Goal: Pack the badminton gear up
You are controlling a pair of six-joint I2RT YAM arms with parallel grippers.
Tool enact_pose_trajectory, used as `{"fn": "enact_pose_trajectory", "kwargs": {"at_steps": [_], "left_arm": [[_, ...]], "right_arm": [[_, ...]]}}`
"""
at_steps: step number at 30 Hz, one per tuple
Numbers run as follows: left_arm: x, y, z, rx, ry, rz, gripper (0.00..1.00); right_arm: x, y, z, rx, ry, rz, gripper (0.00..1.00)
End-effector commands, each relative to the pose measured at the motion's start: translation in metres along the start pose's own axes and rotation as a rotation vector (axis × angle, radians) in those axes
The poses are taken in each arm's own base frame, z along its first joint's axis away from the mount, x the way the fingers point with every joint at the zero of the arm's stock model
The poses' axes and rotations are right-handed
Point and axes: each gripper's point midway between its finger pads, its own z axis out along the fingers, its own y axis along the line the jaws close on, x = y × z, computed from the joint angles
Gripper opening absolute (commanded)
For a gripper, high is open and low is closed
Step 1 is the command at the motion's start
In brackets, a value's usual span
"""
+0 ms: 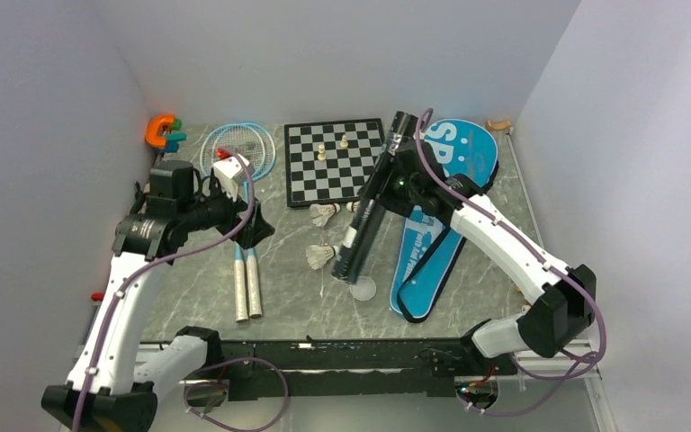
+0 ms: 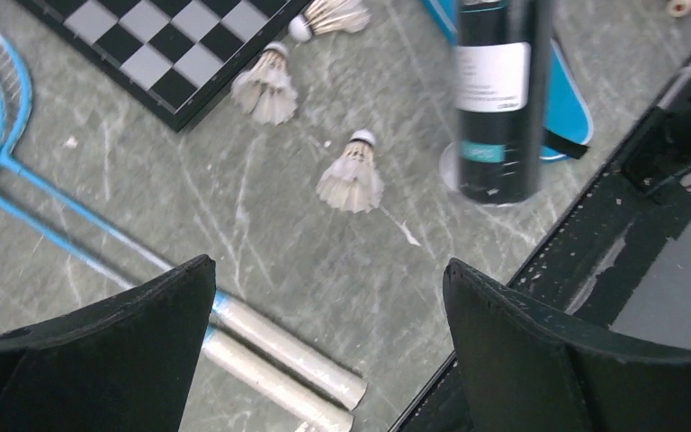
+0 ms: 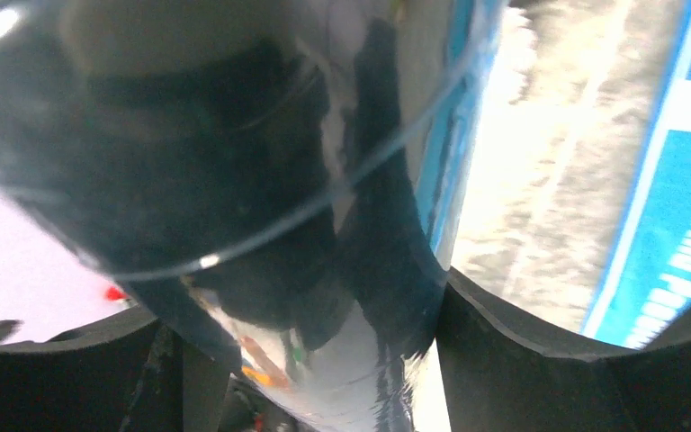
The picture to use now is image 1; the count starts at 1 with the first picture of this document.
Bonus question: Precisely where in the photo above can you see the white shuttlecock front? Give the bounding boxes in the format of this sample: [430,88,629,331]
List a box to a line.
[305,245,340,270]

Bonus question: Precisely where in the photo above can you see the blue badminton racket left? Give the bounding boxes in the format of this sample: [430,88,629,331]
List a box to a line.
[199,123,266,323]

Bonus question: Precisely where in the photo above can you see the blue racket cover bag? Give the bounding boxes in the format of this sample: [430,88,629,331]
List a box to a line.
[390,119,498,323]

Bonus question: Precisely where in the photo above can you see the white chess piece left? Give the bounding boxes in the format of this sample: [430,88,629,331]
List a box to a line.
[317,144,327,161]

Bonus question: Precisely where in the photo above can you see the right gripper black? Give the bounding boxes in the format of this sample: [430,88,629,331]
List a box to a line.
[358,151,422,217]

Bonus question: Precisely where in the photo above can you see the clear plastic tube lid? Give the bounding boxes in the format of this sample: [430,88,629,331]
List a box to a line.
[349,276,377,302]

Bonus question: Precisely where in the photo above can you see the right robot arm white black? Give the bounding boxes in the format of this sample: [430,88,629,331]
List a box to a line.
[363,143,598,374]

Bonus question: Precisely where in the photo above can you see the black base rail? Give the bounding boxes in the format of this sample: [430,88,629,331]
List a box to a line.
[187,337,516,401]

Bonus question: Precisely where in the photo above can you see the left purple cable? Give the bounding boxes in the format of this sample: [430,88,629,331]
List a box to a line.
[69,149,291,432]

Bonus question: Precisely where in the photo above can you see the black shuttlecock tube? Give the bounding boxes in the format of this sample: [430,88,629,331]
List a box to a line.
[331,111,417,284]

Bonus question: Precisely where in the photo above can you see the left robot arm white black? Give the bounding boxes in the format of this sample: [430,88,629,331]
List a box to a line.
[41,155,274,431]

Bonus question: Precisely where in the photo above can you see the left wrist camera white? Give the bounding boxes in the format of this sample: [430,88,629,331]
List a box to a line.
[211,155,255,202]

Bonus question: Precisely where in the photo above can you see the black white chessboard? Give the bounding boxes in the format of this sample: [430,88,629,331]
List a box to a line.
[283,118,384,208]

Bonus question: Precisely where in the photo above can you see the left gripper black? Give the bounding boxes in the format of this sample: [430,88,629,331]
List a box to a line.
[179,175,274,248]

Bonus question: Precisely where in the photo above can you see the small wooden piece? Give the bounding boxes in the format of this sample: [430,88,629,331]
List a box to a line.
[486,119,512,132]

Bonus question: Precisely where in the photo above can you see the orange green toy blocks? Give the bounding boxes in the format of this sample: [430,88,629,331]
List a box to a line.
[145,114,186,154]

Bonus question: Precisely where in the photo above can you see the white shuttlecock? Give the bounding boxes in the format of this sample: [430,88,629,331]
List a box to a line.
[309,203,341,228]
[305,245,340,270]
[346,201,360,212]

